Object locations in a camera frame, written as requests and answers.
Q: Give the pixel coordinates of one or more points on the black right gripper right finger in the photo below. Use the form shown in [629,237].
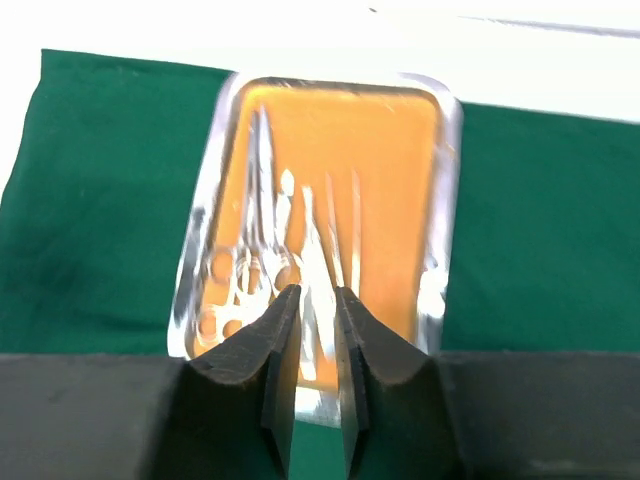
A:
[480,415]

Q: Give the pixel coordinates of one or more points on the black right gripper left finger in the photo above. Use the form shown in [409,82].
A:
[227,414]

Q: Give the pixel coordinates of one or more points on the steel forceps with rings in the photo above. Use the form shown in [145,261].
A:
[225,310]

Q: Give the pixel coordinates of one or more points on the green surgical cloth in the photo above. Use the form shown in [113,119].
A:
[544,253]

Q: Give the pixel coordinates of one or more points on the steel scissors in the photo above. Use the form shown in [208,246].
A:
[258,231]

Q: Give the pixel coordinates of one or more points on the steel tray with orange liner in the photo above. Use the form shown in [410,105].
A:
[400,134]

